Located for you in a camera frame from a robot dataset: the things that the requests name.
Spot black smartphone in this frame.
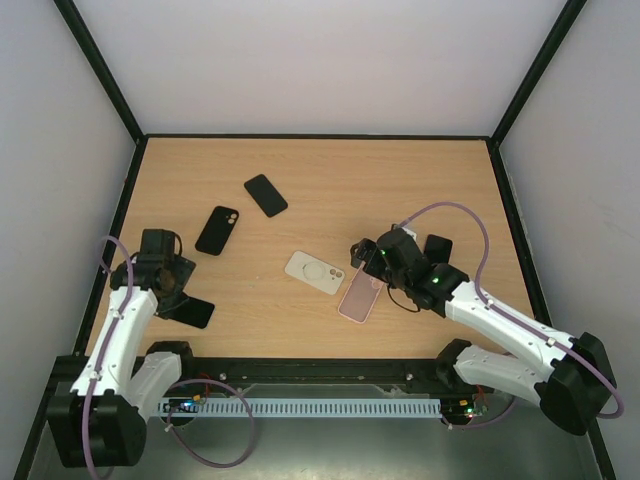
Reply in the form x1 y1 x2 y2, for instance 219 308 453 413
174 296 215 329

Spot pink phone case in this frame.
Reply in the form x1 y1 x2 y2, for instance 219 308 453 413
338 268 384 324

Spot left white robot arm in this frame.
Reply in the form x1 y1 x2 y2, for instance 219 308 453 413
46 229 195 474

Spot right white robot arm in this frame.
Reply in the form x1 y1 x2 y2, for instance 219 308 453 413
350 228 615 436

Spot black phone case with cutout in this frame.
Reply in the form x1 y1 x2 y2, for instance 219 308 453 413
195 206 239 256

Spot beige phone case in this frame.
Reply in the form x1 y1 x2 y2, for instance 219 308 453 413
284 250 346 295

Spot black phone face down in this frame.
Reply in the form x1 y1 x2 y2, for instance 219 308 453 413
244 174 288 218

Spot dark red smartphone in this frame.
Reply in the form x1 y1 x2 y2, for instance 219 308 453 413
423 234 453 264

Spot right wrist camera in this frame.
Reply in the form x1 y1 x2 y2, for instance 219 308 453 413
401 226 418 242

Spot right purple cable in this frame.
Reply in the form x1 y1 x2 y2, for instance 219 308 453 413
394 201 626 431

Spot black metal frame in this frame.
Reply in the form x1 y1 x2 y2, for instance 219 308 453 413
14 1 616 479

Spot white slotted cable duct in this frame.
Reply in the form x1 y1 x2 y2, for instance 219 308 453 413
155 398 441 419

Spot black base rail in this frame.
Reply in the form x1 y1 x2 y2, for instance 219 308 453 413
49 352 496 396

